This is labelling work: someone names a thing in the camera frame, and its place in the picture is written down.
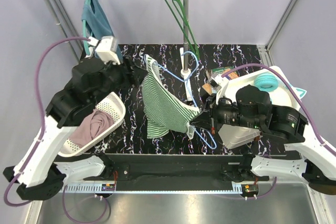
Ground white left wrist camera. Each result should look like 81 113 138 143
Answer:
88 36 121 65

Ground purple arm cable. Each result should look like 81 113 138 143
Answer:
222 63 336 156
4 36 92 207

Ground teal plastic hanger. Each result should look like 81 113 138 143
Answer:
81 0 92 57

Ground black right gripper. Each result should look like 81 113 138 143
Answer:
190 92 263 133

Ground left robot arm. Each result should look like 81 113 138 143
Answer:
3 56 147 203

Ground white perforated plastic basket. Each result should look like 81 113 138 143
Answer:
58 92 125 158

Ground teal tank top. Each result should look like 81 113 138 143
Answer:
81 0 124 63

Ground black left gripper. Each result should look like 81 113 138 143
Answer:
90 55 149 105

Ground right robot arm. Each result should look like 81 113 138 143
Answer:
190 85 335 195

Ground green striped tank top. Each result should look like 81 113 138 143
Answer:
141 54 202 140

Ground green velvet hanger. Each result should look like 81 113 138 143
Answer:
164 0 200 60

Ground teal cat-ear headphones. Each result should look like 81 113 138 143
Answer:
253 72 307 99

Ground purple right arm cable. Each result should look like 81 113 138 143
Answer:
222 63 336 156

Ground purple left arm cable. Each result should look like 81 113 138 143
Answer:
4 36 92 207

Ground orange cover book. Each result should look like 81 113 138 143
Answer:
202 83 213 95

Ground pink tank top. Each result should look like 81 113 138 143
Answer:
69 109 114 148

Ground black mounting base plate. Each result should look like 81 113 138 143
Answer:
83 153 287 192

